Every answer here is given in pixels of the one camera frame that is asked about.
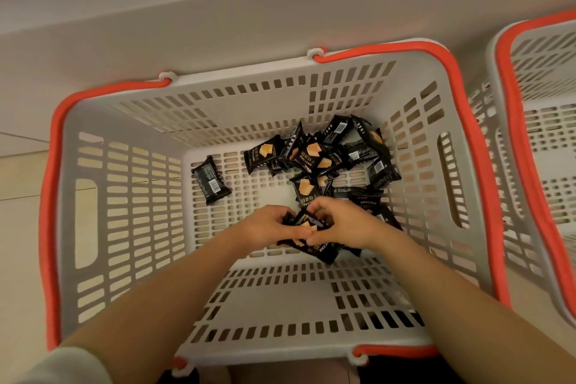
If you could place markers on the person's left hand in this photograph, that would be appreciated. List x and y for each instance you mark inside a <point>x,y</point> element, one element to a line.
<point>263,228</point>

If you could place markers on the person's right thumb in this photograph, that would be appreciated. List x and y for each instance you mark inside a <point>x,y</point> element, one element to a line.
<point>318,237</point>

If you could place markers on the pile of black packets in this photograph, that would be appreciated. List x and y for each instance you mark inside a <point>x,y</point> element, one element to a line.
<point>315,156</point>

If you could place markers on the person's left forearm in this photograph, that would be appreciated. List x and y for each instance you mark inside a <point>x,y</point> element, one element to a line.
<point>148,307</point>

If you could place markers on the white sleeve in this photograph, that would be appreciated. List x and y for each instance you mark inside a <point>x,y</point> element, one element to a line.
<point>67,368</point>

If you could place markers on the person's right hand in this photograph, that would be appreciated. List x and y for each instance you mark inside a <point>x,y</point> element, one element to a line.
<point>348,224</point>

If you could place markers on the black snack packet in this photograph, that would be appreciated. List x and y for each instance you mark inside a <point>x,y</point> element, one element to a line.
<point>210,180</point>
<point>320,250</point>

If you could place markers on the person's right forearm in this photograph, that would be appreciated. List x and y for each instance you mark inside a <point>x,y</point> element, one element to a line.
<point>459,307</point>

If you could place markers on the person's left thumb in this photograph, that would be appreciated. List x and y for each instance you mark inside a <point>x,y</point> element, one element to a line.
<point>300,233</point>

